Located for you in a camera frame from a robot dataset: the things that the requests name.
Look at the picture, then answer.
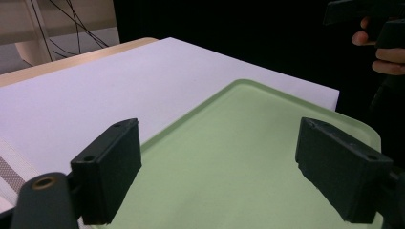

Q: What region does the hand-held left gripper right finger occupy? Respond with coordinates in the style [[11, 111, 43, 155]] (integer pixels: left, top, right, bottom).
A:
[[294, 116, 394, 224]]

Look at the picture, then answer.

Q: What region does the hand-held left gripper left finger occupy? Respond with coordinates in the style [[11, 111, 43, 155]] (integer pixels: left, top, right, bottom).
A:
[[70, 117, 142, 226]]

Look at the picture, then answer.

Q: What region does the white paper sheet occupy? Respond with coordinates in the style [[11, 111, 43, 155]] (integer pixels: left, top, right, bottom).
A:
[[0, 36, 340, 176]]

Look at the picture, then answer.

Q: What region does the white woven cloth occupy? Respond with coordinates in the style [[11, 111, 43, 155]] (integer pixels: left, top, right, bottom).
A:
[[0, 136, 41, 214]]

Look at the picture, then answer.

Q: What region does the green plastic tray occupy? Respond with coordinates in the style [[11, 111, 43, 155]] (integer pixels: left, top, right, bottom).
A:
[[90, 78, 384, 229]]

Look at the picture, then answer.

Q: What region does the beige stand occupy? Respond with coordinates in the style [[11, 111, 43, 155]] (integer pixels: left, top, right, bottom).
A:
[[13, 0, 53, 67]]

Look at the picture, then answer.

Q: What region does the black cable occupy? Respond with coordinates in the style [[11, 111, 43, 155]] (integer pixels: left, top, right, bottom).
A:
[[30, 0, 110, 63]]

